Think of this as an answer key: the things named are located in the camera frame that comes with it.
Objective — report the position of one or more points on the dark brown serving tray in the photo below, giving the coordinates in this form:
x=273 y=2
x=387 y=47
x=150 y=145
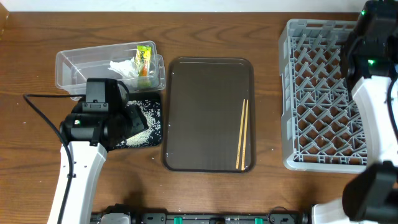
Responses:
x=204 y=104

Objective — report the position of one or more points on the white tissue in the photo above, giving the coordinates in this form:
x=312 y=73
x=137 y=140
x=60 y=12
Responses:
x=127 y=68

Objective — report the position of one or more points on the black plastic tray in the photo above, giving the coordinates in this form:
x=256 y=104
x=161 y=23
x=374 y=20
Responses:
x=85 y=127

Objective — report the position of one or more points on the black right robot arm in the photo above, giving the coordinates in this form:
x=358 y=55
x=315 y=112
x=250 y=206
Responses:
x=369 y=65

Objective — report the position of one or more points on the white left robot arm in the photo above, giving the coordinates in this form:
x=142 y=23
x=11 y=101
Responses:
x=80 y=169

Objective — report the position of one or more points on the wooden chopstick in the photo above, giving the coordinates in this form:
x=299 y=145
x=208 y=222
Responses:
x=245 y=127
x=240 y=134

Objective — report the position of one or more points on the grey dishwasher rack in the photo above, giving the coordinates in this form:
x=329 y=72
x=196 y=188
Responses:
x=321 y=126

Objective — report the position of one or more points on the spilled white rice pile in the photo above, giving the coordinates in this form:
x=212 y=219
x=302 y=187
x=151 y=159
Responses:
x=152 y=136

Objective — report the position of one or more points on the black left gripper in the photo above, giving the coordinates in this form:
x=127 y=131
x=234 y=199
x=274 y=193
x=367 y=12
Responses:
x=139 y=124

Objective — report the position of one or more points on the black rail with green clips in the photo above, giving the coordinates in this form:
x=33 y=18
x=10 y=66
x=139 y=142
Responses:
x=120 y=213

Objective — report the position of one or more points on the clear plastic bin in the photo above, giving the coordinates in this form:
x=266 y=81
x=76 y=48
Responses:
x=74 y=67

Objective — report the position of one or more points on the yellow green snack wrapper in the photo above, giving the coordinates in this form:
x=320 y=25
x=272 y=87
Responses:
x=142 y=60

